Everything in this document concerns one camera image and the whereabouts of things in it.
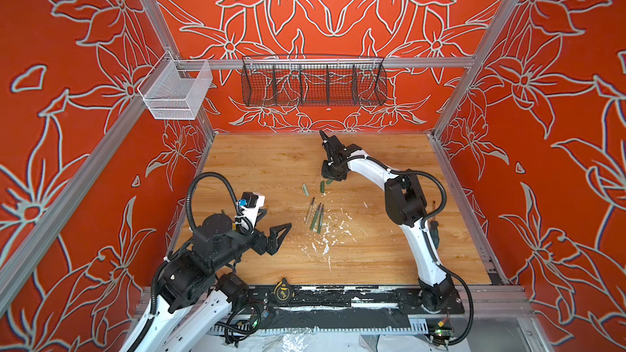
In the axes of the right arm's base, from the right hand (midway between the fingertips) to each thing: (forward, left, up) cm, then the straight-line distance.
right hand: (322, 173), depth 101 cm
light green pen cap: (-7, +7, -2) cm, 10 cm away
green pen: (-19, +4, -2) cm, 20 cm away
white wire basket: (+22, +58, +28) cm, 68 cm away
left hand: (-31, +14, +23) cm, 41 cm away
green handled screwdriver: (-26, -39, -2) cm, 47 cm away
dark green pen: (-20, +1, -2) cm, 20 cm away
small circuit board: (-55, -32, -4) cm, 64 cm away
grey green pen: (-16, +6, -2) cm, 17 cm away
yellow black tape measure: (-45, +14, 0) cm, 47 cm away
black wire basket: (+29, +9, +26) cm, 40 cm away
